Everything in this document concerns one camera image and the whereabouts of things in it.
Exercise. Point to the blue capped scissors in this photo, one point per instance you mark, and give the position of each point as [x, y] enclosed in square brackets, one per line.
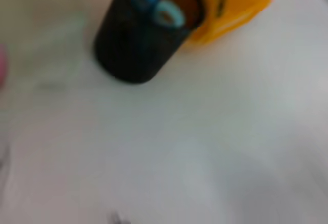
[166, 16]

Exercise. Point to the pink toy peach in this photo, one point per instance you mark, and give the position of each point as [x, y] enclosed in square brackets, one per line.
[2, 65]

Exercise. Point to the black mesh pen holder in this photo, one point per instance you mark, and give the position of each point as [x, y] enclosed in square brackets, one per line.
[128, 49]

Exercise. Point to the pale green glass fruit bowl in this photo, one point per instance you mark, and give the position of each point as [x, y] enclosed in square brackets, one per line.
[59, 42]

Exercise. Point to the yellow plastic bin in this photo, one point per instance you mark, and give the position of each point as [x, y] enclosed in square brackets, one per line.
[235, 11]

